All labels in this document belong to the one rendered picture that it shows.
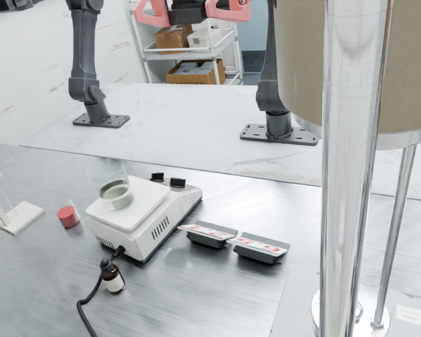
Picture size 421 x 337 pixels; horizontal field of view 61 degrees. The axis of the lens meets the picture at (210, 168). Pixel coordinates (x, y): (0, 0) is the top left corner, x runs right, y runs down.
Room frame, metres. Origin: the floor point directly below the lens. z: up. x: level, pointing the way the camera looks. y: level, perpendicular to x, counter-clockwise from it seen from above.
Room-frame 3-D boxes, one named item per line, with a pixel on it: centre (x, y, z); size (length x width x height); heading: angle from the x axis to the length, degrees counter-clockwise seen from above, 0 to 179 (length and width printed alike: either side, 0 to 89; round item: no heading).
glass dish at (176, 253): (0.44, 0.09, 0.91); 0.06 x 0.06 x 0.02
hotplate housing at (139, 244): (0.55, 0.14, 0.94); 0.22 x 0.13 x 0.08; 140
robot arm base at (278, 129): (0.78, -0.19, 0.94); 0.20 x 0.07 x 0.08; 59
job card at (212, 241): (0.47, 0.03, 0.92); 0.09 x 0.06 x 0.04; 55
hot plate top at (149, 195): (0.53, 0.16, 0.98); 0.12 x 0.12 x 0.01; 50
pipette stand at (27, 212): (0.65, 0.45, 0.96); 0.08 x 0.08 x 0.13; 51
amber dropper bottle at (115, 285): (0.40, 0.20, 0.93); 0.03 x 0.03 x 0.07
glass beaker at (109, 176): (0.52, 0.18, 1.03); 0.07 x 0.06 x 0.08; 178
